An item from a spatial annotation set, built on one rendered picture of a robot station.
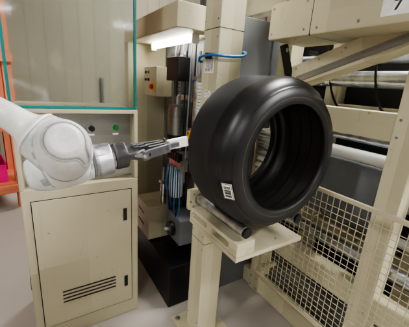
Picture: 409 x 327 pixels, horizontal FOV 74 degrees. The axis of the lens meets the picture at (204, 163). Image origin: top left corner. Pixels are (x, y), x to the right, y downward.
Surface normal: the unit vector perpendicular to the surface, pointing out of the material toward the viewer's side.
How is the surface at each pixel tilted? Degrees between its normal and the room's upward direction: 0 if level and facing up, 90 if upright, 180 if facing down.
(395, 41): 90
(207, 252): 90
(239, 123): 69
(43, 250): 90
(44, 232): 90
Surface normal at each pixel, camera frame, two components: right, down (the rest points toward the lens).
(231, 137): -0.22, 0.01
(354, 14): -0.85, 0.09
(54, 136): 0.59, -0.09
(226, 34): 0.52, 0.27
